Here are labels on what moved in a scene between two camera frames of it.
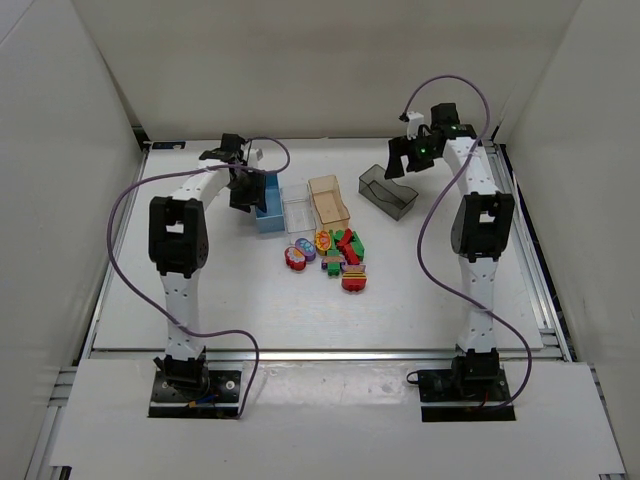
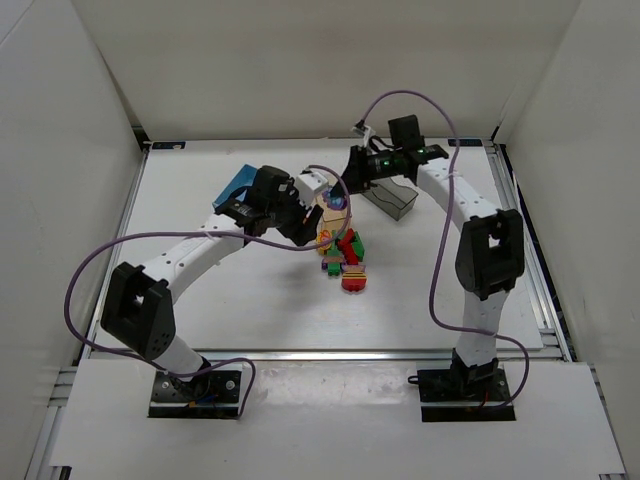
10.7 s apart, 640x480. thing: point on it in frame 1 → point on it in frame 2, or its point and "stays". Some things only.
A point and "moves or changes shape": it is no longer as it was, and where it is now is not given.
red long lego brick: x=344 y=245 stays
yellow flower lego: x=323 y=242 stays
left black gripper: x=247 y=190 → x=295 y=218
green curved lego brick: x=357 y=246 stays
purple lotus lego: x=307 y=247 moves or changes shape
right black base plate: x=444 y=398 stays
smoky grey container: x=393 y=200 stays
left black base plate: x=221 y=399 stays
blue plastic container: x=273 y=219 moves or changes shape
